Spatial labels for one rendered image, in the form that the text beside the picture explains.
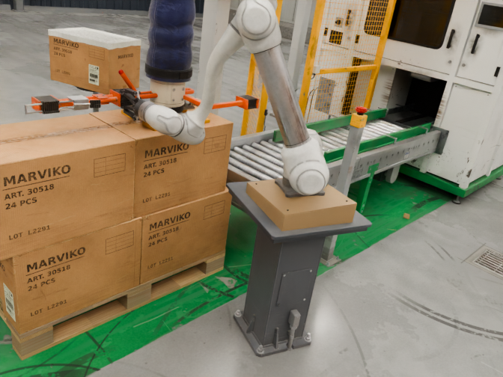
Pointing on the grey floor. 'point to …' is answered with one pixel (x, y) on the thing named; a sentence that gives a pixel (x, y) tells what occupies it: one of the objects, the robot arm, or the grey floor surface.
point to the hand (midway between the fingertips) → (120, 97)
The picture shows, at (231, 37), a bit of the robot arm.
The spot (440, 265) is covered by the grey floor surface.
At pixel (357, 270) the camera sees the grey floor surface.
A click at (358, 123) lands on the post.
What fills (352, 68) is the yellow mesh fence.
